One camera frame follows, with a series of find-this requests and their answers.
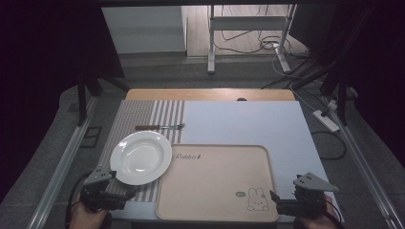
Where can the striped blue placemat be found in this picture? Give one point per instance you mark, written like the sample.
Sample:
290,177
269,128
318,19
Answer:
248,124

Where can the white plug adapter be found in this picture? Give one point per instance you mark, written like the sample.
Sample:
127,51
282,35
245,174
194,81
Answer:
332,105

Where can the person's left hand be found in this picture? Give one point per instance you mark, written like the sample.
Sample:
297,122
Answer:
86,218

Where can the white round plate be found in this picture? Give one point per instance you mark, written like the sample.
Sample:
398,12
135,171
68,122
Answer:
140,157

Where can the black metal stand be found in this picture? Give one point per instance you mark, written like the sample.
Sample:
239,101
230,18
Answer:
83,95
341,95

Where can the aluminium floor rail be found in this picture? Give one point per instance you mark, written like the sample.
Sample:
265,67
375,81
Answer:
366,165
60,165

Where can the dark curtain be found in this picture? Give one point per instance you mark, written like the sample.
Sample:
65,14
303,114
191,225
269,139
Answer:
369,63
47,63

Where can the beige tray with rabbit print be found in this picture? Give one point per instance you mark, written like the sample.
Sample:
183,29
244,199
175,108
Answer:
216,184

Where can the person's right hand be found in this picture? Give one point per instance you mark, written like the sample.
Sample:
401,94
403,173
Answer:
318,222

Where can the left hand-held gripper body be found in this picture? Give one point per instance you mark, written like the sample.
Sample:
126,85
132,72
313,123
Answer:
101,197

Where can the grey striped placemat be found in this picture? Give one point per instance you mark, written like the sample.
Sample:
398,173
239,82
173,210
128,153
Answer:
140,114

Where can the white metal desk frame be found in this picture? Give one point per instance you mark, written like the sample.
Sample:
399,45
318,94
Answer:
245,23

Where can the dark floor socket cover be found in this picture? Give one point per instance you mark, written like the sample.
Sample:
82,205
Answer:
90,136

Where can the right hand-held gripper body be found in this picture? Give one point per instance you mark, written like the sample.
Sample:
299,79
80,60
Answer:
310,198

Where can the white power strip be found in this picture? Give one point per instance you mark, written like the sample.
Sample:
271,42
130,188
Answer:
325,120

